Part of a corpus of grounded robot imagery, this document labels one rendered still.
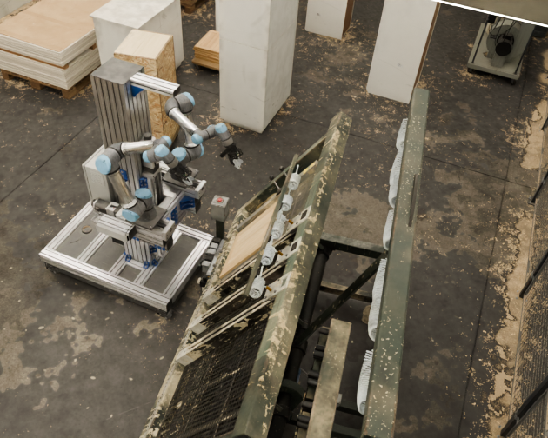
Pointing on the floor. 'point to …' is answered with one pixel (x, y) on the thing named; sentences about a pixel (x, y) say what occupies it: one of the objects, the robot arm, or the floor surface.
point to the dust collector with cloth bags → (501, 46)
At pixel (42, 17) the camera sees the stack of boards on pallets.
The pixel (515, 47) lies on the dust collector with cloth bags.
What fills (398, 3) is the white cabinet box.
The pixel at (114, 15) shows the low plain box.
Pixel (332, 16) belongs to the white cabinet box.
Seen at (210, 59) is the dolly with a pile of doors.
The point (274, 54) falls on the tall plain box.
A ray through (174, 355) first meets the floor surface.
